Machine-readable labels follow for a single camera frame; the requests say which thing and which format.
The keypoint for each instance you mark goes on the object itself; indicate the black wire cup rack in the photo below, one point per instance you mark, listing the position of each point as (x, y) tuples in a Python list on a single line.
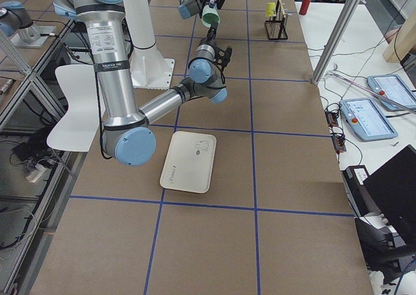
[(276, 26)]

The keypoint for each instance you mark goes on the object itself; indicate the blue teach pendant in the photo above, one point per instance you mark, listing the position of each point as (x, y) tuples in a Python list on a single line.
[(367, 121), (392, 87)]

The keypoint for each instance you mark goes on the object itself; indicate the black laptop computer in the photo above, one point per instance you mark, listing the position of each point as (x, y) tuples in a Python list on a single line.
[(392, 187)]

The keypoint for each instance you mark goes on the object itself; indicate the cream rabbit serving tray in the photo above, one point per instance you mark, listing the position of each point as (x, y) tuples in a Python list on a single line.
[(189, 162)]

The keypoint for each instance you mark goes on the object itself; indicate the white plastic chair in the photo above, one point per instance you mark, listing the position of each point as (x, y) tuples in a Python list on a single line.
[(76, 130)]

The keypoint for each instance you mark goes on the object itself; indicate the yellow plastic cup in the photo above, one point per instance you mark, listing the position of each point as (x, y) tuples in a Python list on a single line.
[(270, 10)]

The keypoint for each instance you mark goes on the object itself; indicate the metal reacher grabber stick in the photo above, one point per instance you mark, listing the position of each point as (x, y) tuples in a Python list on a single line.
[(387, 104)]

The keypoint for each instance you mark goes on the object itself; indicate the blue teach pendant near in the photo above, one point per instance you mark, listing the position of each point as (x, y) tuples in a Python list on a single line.
[(367, 121)]

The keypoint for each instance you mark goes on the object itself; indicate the aluminium frame post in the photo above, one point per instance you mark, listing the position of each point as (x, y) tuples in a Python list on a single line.
[(334, 39)]

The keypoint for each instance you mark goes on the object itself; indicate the pale green plastic cup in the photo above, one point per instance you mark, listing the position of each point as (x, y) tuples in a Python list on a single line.
[(209, 16)]

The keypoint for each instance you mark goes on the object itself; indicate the blue teach pendant far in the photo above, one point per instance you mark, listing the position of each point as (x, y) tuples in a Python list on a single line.
[(392, 87)]

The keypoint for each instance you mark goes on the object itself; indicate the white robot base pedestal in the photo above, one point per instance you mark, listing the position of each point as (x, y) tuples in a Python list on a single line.
[(149, 69)]

